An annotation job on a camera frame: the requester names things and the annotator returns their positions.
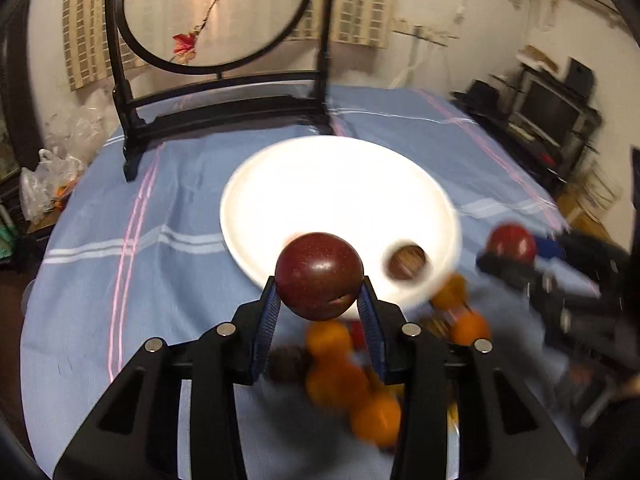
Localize white plastic bags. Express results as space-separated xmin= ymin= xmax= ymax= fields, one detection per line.
xmin=20 ymin=89 xmax=112 ymax=222

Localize dark red plum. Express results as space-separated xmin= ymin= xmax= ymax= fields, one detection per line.
xmin=274 ymin=232 xmax=364 ymax=322

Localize television set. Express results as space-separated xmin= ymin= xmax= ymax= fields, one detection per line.
xmin=506 ymin=63 xmax=602 ymax=174

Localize blue striped tablecloth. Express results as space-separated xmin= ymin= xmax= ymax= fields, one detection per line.
xmin=21 ymin=87 xmax=567 ymax=472

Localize striped window curtain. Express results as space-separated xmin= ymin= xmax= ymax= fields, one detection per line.
xmin=62 ymin=0 xmax=393 ymax=91

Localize white round plate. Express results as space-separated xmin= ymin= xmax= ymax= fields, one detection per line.
xmin=219 ymin=136 xmax=462 ymax=312

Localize round embroidered screen stand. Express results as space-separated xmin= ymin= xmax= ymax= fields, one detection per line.
xmin=104 ymin=0 xmax=334 ymax=182

